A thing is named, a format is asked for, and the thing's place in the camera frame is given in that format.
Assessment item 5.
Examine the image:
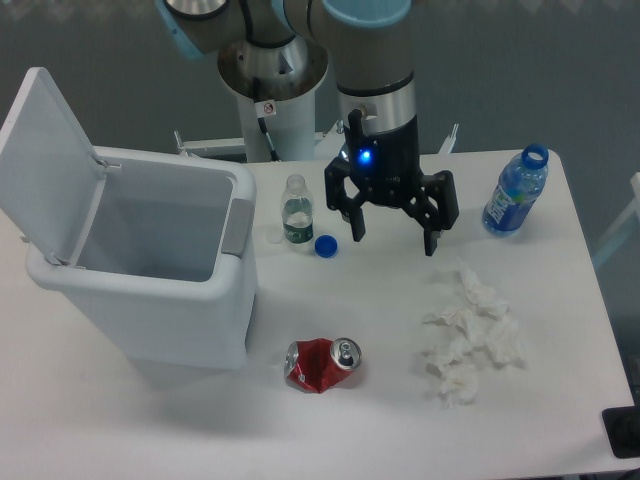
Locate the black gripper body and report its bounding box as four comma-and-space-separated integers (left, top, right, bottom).
345, 109, 423, 208

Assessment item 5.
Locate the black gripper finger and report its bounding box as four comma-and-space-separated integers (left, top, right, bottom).
324, 156, 373, 242
402, 170, 459, 257

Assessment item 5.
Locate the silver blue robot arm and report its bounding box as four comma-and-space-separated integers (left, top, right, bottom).
157, 1, 459, 255

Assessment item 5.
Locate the clear plastic bottle green label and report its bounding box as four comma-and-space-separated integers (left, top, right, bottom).
281, 174, 314, 254

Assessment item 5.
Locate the blue bottle cap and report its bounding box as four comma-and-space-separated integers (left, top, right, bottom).
314, 234, 338, 259

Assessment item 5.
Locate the blue plastic bottle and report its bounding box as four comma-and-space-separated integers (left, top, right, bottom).
482, 143, 549, 236

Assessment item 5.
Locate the crumpled white tissue upper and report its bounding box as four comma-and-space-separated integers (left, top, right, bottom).
435, 260, 510, 325

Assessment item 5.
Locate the crumpled white tissue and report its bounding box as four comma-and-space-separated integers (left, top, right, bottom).
435, 260, 510, 325
423, 307, 526, 408

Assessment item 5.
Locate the crumpled white tissue lower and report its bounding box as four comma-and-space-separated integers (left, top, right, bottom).
423, 307, 526, 408

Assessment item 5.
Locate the crushed red soda can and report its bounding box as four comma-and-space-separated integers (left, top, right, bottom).
284, 337, 362, 394

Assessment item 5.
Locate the white trash bin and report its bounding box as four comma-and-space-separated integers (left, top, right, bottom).
26, 147, 257, 370

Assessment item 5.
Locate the black device at edge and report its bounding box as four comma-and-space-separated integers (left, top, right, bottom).
602, 406, 639, 459

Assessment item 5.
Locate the white trash bin lid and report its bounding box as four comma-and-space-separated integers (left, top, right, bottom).
1, 67, 121, 263

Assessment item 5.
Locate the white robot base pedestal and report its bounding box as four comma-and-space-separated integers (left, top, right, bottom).
174, 37, 346, 163

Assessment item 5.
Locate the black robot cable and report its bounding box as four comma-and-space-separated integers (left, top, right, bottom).
252, 74, 280, 163

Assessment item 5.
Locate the white frame at right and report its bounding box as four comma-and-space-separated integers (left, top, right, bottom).
591, 172, 639, 271

